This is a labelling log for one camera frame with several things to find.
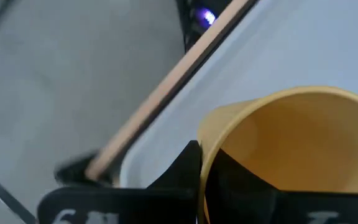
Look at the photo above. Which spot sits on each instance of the grey plastic tray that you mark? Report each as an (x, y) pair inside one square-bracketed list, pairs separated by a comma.
[(259, 68)]

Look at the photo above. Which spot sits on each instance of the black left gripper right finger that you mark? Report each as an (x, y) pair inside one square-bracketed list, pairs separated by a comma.
[(241, 199)]

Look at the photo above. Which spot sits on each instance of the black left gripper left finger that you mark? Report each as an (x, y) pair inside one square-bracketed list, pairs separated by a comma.
[(172, 199)]

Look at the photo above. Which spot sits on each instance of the yellow paper cup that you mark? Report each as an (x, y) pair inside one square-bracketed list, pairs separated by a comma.
[(306, 140)]

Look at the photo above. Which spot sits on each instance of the black device with purple light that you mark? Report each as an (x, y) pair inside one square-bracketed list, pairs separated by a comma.
[(197, 18)]

